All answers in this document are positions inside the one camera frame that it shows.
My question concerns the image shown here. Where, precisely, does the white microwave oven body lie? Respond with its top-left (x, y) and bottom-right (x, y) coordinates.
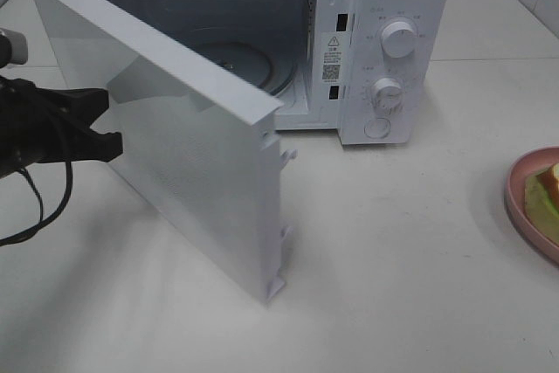
top-left (108, 0), bottom-right (445, 145)

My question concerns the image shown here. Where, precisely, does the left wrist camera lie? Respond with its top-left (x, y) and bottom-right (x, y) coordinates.
top-left (0, 28), bottom-right (29, 68)

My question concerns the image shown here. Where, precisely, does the white microwave knob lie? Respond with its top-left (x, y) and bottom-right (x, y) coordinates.
top-left (372, 78), bottom-right (404, 111)
top-left (381, 19), bottom-right (418, 59)

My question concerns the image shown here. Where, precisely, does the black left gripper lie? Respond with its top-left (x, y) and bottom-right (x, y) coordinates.
top-left (1, 77), bottom-right (123, 168)

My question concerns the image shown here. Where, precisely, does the sandwich with white bread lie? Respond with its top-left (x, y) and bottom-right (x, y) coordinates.
top-left (524, 163), bottom-right (558, 245)

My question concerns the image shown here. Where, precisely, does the white microwave door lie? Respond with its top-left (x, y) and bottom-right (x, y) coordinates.
top-left (34, 0), bottom-right (297, 302)

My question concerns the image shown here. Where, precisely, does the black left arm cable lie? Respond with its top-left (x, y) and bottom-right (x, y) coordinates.
top-left (0, 79), bottom-right (73, 247)

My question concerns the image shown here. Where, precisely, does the pink plate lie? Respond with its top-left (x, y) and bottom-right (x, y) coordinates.
top-left (504, 146), bottom-right (558, 266)

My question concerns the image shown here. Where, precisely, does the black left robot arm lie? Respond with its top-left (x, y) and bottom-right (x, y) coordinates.
top-left (1, 77), bottom-right (123, 177)

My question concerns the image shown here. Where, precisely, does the round white door button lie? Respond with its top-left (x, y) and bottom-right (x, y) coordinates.
top-left (363, 117), bottom-right (390, 139)

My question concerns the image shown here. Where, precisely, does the glass microwave turntable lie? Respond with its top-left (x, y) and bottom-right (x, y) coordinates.
top-left (191, 27), bottom-right (298, 96)

